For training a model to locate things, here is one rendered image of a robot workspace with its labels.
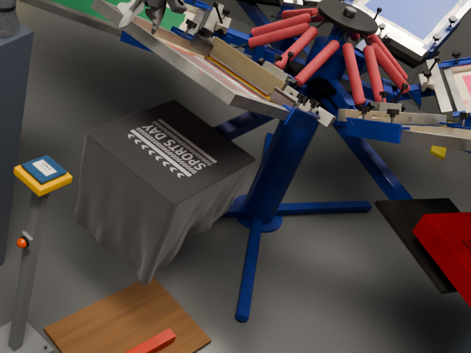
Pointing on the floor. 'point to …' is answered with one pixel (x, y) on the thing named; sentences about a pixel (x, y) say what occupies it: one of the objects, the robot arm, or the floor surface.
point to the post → (16, 336)
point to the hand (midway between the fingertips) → (138, 33)
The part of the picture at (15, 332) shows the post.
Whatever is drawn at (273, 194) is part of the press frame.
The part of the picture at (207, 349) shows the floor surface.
